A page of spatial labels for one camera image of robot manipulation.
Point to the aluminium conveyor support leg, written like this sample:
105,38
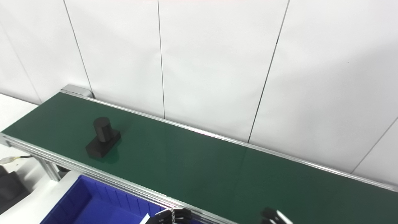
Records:
49,169

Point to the green conveyor belt aluminium frame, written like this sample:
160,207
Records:
217,168

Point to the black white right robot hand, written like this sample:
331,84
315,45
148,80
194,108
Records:
273,217

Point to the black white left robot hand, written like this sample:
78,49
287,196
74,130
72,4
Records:
174,216

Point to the blue plastic bin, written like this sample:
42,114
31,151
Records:
99,208

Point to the black cylinder block part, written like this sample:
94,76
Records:
102,137

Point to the grey conveyor end housing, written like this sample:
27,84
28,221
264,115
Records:
76,90

